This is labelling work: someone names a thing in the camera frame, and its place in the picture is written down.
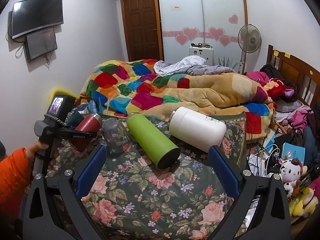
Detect blue knitted item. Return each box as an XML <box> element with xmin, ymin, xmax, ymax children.
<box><xmin>87</xmin><ymin>100</ymin><xmax>99</xmax><ymax>114</ymax></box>

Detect lime green bottle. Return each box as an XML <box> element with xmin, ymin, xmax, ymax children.
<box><xmin>126</xmin><ymin>113</ymin><xmax>181</xmax><ymax>170</ymax></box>

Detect floral tablecloth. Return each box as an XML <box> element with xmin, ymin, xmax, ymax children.
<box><xmin>47</xmin><ymin>113</ymin><xmax>249</xmax><ymax>240</ymax></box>

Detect white thermos cup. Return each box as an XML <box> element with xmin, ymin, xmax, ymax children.
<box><xmin>168</xmin><ymin>107</ymin><xmax>227</xmax><ymax>153</ymax></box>

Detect small black wall monitor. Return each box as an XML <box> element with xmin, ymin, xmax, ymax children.
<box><xmin>24</xmin><ymin>28</ymin><xmax>57</xmax><ymax>62</ymax></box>

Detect white appliance box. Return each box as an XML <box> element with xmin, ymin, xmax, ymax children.
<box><xmin>189</xmin><ymin>43</ymin><xmax>214</xmax><ymax>66</ymax></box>

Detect yellow plush toy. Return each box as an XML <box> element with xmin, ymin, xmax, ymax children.
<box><xmin>290</xmin><ymin>187</ymin><xmax>319</xmax><ymax>218</ymax></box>

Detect clear glass cup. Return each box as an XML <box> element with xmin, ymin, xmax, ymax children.
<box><xmin>101</xmin><ymin>117</ymin><xmax>130</xmax><ymax>157</ymax></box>

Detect wooden headboard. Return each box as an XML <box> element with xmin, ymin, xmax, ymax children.
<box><xmin>266</xmin><ymin>44</ymin><xmax>319</xmax><ymax>108</ymax></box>

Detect grey white cloth pile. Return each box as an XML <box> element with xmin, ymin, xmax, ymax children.
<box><xmin>153</xmin><ymin>56</ymin><xmax>235</xmax><ymax>76</ymax></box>

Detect frosted wardrobe sliding doors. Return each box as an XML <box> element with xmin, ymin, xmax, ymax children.
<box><xmin>158</xmin><ymin>0</ymin><xmax>248</xmax><ymax>69</ymax></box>

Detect standing electric fan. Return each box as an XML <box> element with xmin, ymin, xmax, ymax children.
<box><xmin>238</xmin><ymin>24</ymin><xmax>262</xmax><ymax>74</ymax></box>

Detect colourful patchwork blanket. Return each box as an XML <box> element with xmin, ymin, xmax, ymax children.
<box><xmin>80</xmin><ymin>60</ymin><xmax>274</xmax><ymax>140</ymax></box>

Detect red plush toy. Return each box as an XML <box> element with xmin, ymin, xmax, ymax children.
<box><xmin>264</xmin><ymin>78</ymin><xmax>296</xmax><ymax>100</ymax></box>

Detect red steel tumbler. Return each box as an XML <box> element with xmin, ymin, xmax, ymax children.
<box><xmin>69</xmin><ymin>113</ymin><xmax>102</xmax><ymax>152</ymax></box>

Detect dark green plastic cup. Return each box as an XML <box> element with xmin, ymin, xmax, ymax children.
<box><xmin>66</xmin><ymin>111</ymin><xmax>84</xmax><ymax>128</ymax></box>

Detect brown wooden door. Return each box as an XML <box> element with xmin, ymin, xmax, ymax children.
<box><xmin>121</xmin><ymin>0</ymin><xmax>162</xmax><ymax>61</ymax></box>

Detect wall mounted black television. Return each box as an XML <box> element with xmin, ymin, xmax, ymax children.
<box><xmin>11</xmin><ymin>0</ymin><xmax>63</xmax><ymax>39</ymax></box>

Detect white cat plush toy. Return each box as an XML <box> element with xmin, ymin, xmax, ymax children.
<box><xmin>279</xmin><ymin>158</ymin><xmax>308</xmax><ymax>198</ymax></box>

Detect blue white box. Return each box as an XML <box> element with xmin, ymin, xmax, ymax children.
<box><xmin>281</xmin><ymin>142</ymin><xmax>305</xmax><ymax>163</ymax></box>

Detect person left hand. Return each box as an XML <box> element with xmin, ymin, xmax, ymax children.
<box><xmin>25</xmin><ymin>141</ymin><xmax>59</xmax><ymax>170</ymax></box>

